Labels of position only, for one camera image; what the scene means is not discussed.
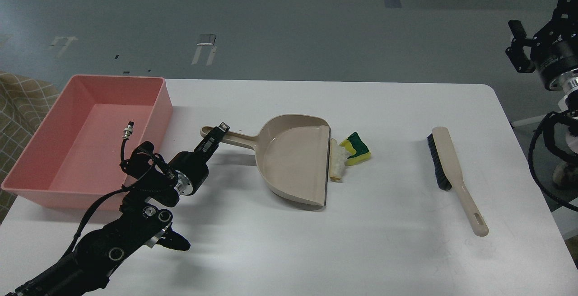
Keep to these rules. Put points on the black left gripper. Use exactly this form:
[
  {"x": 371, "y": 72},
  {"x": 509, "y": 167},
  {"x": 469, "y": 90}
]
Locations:
[{"x": 191, "y": 166}]

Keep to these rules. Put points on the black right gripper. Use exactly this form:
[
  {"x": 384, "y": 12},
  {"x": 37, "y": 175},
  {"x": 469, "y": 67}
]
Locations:
[{"x": 554, "y": 47}]

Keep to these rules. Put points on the beige plastic dustpan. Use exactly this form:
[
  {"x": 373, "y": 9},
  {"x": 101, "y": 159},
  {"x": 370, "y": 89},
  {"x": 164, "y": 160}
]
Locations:
[{"x": 292, "y": 153}]

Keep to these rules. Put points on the yellow green sponge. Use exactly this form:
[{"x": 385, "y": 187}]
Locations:
[{"x": 358, "y": 150}]

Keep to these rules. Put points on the beige hand brush black bristles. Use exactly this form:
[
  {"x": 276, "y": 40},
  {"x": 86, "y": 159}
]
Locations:
[{"x": 449, "y": 176}]

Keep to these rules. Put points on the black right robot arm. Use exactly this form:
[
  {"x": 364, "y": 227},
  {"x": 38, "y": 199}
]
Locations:
[{"x": 546, "y": 129}]

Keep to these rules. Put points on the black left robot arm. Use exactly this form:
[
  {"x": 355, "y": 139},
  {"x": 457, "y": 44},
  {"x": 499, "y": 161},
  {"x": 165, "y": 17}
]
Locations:
[{"x": 145, "y": 218}]

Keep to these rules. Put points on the pink plastic bin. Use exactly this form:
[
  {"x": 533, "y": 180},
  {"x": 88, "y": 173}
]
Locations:
[{"x": 74, "y": 156}]

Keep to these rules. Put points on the beige checkered cloth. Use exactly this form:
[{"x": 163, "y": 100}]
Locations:
[{"x": 24, "y": 103}]

